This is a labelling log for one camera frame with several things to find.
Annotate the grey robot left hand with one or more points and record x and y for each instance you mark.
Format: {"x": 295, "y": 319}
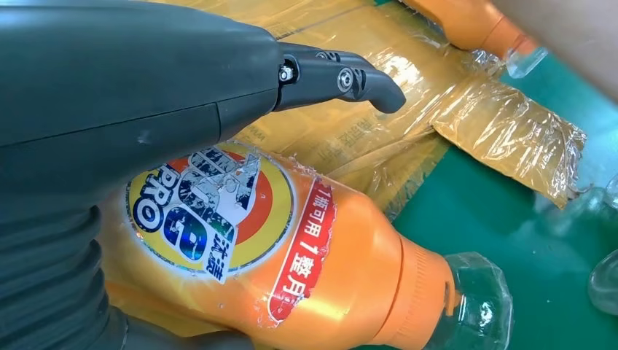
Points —
{"x": 120, "y": 87}

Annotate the yellow taped cardboard sheet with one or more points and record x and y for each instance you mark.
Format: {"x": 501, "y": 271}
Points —
{"x": 386, "y": 135}

